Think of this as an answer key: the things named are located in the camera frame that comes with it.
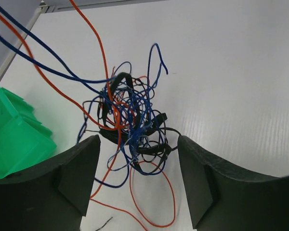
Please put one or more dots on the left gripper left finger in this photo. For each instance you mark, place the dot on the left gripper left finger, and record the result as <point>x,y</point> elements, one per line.
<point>52,195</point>

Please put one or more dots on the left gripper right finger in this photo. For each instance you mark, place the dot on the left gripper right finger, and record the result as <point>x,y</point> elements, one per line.
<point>222,196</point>

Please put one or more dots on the green plastic bin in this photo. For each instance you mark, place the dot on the green plastic bin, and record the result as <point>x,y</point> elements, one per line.
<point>24,141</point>

